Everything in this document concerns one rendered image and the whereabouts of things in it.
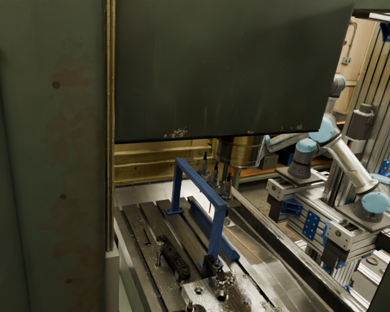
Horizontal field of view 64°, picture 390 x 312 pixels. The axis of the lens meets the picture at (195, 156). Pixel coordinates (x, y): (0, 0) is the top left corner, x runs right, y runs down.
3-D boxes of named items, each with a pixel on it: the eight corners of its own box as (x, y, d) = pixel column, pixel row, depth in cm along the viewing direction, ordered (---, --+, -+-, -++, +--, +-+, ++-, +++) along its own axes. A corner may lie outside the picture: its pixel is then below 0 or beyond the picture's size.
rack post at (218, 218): (217, 258, 143) (227, 203, 132) (223, 266, 139) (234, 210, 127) (198, 263, 139) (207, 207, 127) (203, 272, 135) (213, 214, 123)
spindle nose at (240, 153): (205, 147, 105) (209, 112, 100) (249, 148, 109) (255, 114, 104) (218, 168, 91) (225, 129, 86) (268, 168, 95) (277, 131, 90)
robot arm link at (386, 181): (385, 197, 166) (394, 175, 161) (385, 208, 155) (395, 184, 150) (360, 190, 171) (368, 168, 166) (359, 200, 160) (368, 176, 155)
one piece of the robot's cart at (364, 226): (366, 207, 188) (369, 197, 185) (403, 228, 170) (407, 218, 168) (326, 218, 171) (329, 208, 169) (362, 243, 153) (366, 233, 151)
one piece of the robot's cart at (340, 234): (369, 220, 187) (374, 208, 184) (390, 234, 177) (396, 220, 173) (324, 235, 169) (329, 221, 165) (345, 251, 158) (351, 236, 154)
